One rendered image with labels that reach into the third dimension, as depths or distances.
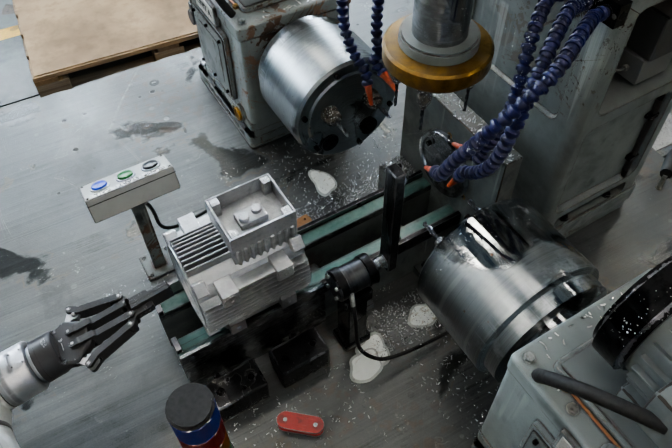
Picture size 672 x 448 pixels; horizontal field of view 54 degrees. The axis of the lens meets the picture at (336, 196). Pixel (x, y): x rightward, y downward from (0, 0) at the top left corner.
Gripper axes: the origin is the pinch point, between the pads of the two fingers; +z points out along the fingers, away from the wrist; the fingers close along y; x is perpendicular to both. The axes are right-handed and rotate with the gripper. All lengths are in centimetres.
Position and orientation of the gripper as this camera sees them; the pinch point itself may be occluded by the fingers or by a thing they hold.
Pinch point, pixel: (151, 298)
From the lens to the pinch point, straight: 117.5
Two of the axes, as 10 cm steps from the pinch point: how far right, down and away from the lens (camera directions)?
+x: 1.3, 5.8, 8.0
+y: -5.1, -6.6, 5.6
